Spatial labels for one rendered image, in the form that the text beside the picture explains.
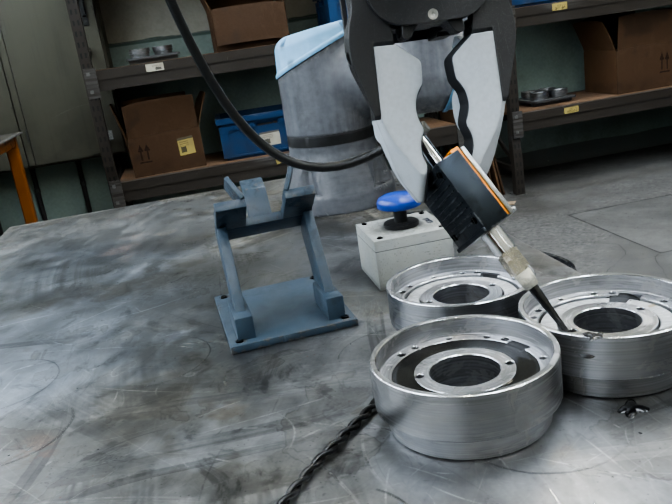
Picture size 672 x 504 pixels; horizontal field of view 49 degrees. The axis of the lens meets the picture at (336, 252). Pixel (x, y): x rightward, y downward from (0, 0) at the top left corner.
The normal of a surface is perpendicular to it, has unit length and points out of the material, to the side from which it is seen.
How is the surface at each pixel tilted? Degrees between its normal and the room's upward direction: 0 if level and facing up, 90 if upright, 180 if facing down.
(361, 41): 82
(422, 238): 90
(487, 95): 82
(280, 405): 0
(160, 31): 90
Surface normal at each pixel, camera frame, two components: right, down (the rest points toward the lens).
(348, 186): 0.15, -0.05
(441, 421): -0.39, 0.32
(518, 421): 0.35, 0.22
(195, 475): -0.14, -0.95
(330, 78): -0.12, 0.25
